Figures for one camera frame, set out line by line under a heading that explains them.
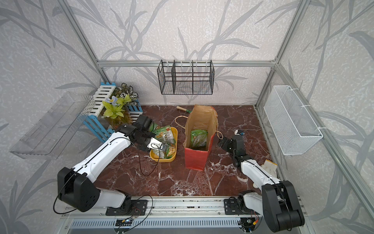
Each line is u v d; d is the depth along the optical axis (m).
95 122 0.82
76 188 0.40
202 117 0.92
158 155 0.86
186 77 1.05
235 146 0.68
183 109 1.16
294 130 0.61
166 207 0.75
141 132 0.62
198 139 0.95
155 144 0.69
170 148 0.89
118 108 0.87
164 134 0.96
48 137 0.66
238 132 0.80
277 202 0.41
